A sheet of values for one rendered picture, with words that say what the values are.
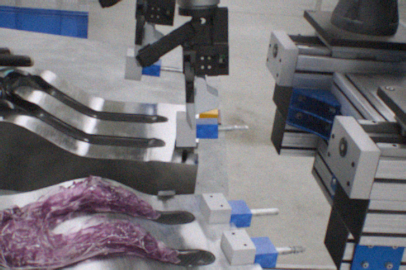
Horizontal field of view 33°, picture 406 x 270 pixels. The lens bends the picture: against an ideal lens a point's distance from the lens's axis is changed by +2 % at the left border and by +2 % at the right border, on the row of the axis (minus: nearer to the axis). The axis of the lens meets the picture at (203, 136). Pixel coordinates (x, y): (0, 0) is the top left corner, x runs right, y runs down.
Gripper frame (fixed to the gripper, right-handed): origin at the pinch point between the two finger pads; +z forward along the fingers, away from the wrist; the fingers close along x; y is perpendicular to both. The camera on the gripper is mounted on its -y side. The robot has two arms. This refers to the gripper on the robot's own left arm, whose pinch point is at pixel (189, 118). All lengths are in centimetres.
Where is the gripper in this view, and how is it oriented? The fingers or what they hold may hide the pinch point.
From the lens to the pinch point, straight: 124.4
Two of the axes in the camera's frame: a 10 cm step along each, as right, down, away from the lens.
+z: 0.2, 9.5, 3.0
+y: 10.0, -0.2, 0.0
